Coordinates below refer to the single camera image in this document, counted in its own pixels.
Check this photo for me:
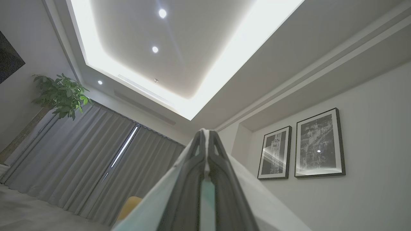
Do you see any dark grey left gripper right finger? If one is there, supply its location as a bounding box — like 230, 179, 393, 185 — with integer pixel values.
207, 130, 260, 231

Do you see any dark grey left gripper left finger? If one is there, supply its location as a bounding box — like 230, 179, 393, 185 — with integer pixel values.
157, 129, 207, 231

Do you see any grey pleated curtain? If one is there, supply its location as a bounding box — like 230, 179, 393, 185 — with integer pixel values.
2, 101, 139, 212
79, 127, 187, 227

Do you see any yellow sofa backrest cushion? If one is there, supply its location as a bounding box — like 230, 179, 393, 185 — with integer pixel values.
117, 196, 143, 222

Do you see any small black framed picture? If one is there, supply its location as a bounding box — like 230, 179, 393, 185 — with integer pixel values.
257, 126, 293, 180

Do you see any large black framed picture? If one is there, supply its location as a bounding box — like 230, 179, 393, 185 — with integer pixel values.
294, 108, 346, 179

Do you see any white linear air vent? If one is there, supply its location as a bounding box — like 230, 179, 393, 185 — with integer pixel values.
117, 74, 172, 106

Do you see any green potted tree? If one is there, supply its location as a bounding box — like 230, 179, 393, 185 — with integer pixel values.
0, 73, 93, 164

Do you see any black wall television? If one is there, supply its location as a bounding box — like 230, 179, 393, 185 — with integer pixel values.
0, 30, 26, 84

